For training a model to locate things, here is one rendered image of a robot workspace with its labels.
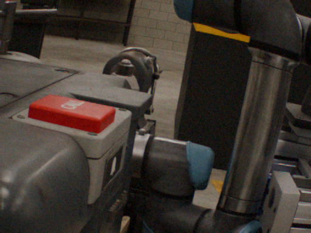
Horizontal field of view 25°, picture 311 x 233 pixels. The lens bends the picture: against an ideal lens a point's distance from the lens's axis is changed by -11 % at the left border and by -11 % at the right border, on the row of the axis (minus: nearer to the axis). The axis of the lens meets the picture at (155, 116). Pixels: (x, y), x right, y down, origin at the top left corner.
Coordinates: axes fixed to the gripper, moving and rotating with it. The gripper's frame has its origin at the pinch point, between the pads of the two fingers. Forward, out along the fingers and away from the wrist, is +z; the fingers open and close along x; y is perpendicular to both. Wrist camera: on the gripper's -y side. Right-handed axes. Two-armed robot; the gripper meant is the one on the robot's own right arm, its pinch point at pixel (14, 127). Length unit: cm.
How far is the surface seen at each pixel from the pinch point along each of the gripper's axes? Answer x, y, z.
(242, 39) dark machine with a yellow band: 1, 460, -20
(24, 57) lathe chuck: 15.1, -19.0, -6.4
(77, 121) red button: 17, -68, -29
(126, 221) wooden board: -17.6, 17.2, -20.8
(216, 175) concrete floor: -105, 441, -20
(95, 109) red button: 18, -64, -29
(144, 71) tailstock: 3, 93, -7
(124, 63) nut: 9.7, 43.2, -10.3
